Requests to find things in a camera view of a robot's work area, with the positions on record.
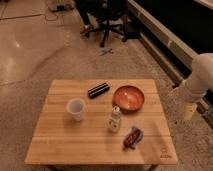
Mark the red wrapped snack bar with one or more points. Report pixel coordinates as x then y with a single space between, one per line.
133 138

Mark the person's leg with shoe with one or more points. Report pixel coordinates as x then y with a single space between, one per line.
82 10

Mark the power strip on floor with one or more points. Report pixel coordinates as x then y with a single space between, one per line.
59 5

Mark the wooden table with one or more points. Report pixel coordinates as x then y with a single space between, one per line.
60 140

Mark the white ceramic cup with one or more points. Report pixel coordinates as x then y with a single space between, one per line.
75 107

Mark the black eraser block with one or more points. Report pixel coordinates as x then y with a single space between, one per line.
98 90

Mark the black office chair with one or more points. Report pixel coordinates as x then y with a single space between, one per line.
110 11

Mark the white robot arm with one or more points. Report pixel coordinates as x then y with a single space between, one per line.
195 86

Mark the orange round bowl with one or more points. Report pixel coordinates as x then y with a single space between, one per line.
129 98

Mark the small white bottle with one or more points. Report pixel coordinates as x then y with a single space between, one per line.
114 120

